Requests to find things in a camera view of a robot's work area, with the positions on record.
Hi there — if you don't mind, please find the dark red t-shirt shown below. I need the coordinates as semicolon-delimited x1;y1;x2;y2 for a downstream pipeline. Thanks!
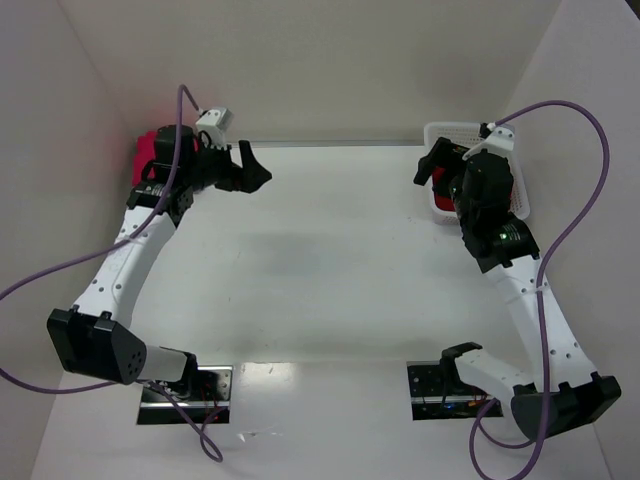
431;167;455;212

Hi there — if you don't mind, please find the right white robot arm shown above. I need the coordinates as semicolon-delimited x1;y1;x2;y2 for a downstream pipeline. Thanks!
414;137;622;441

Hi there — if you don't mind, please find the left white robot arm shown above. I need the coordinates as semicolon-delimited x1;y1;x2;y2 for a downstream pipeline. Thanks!
47;125;272;394

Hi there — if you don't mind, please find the white plastic basket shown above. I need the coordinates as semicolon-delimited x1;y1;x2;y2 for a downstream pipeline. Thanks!
423;122;530;225

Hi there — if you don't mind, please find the folded pink t-shirt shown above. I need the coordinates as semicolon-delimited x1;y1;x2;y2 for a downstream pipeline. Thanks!
131;130;157;187

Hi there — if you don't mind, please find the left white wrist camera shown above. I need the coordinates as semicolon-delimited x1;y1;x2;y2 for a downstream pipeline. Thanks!
195;107;234;148

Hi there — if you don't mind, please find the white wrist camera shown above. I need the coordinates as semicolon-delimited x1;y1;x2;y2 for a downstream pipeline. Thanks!
463;123;515;161
195;107;234;148

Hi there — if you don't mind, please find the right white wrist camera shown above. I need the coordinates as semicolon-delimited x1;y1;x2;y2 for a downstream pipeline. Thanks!
463;123;515;161

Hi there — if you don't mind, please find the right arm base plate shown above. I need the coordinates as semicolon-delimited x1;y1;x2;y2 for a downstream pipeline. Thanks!
407;361;492;421

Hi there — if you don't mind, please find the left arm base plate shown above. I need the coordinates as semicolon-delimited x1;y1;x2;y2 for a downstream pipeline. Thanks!
136;366;234;426

